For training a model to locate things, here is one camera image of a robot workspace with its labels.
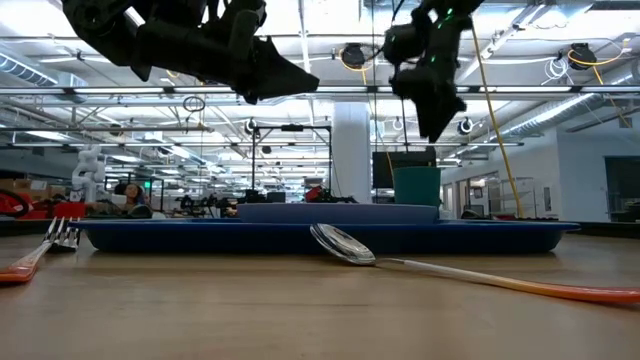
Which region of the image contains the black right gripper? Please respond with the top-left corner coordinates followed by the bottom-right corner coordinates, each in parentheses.
top-left (389, 19), bottom-right (472, 143)

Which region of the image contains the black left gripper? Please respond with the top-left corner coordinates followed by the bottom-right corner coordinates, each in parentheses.
top-left (130, 0), bottom-right (321, 100)

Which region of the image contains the green plastic cup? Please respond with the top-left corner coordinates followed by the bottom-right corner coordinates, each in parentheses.
top-left (392, 165), bottom-right (443, 208)

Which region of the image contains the lavender round plate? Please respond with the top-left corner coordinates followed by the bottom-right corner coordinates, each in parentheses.
top-left (235, 202), bottom-right (440, 225)

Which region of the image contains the orange handled metal spoon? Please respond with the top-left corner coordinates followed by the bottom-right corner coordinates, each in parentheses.
top-left (309, 222), bottom-right (640, 306)

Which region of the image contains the blue plastic tray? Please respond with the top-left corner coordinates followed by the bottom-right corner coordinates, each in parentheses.
top-left (68, 218), bottom-right (582, 255)

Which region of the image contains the orange handled metal fork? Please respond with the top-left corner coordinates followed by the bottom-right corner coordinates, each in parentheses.
top-left (0, 215), bottom-right (82, 286)

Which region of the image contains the black monitor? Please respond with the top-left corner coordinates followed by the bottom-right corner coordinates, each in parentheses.
top-left (371, 146), bottom-right (438, 190)

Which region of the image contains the white pillar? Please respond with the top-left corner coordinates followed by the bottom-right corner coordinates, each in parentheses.
top-left (331, 101), bottom-right (374, 204)

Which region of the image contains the person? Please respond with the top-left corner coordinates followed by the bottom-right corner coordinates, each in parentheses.
top-left (113, 181), bottom-right (153, 220)

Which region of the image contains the white robot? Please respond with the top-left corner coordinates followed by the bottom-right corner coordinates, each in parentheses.
top-left (71, 144), bottom-right (107, 204)

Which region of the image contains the red plastic bin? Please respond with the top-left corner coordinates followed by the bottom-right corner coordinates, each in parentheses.
top-left (30, 201), bottom-right (87, 221)

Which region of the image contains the black camera stand frame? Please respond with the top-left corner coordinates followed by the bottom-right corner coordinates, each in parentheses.
top-left (250, 124), bottom-right (333, 204)

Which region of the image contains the yellow hanging cable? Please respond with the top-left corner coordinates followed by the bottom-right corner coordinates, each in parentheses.
top-left (468, 23), bottom-right (524, 220)

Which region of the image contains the silver ventilation duct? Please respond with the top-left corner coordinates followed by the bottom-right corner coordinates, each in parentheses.
top-left (492, 59), bottom-right (640, 142)

